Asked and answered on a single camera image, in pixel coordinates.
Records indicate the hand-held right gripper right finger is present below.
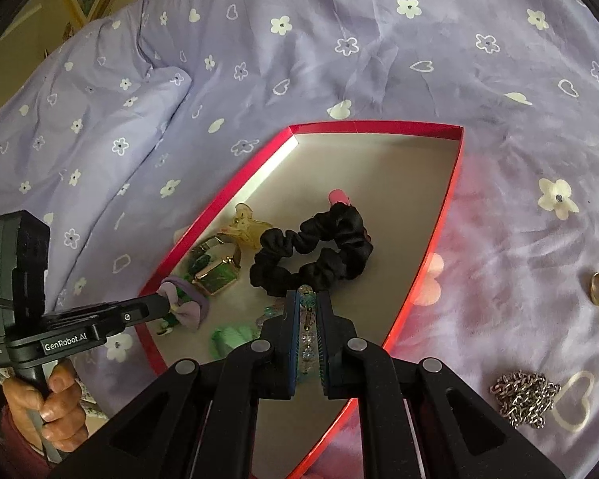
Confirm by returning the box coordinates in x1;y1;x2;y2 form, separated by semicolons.
317;292;567;479

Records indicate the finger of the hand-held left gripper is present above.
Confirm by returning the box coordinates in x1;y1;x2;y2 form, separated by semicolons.
42;293;180;333

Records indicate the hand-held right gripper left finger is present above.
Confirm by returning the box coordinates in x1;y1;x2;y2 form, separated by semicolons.
47;289;303;479

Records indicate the colourful beaded bracelet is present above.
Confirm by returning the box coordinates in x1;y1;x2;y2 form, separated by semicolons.
262;283;323;385

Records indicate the purple bow hair tie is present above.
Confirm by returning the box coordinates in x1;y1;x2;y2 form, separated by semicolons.
159;275;209;333

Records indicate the light green hair tie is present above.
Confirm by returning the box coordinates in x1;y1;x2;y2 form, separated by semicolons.
208;323;260;360

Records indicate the gold square wristwatch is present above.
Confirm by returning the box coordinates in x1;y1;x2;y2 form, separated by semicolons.
187;237;243;296

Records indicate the black scrunchie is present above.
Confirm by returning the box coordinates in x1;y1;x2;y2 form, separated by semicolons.
250;204;375;300

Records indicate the yellow claw clip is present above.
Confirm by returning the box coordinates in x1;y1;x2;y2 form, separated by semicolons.
218;202;273;250

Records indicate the red cardboard box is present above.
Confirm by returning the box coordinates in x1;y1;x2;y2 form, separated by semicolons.
139;121;466;479

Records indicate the person's left forearm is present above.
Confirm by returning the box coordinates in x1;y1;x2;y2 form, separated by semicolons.
0;406;53;472

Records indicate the person's left hand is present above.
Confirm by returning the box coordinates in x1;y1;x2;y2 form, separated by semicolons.
2;359;89;449

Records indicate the purple floral pillow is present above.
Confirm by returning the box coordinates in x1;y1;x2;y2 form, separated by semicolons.
0;67;193;320

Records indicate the silver chain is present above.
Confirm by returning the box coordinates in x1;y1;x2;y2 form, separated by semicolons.
489;370;562;431

